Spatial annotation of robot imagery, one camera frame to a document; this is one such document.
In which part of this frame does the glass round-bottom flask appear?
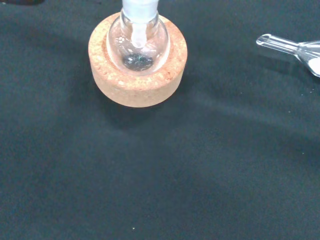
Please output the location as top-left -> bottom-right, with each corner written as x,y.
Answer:
106,0 -> 172,77

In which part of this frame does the glass weighing funnel with powder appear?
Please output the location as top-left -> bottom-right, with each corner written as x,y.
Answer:
255,33 -> 320,79

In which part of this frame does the black cloth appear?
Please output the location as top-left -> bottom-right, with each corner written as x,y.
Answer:
0,0 -> 320,240

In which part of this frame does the cork ring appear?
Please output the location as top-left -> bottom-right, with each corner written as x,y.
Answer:
87,11 -> 189,109

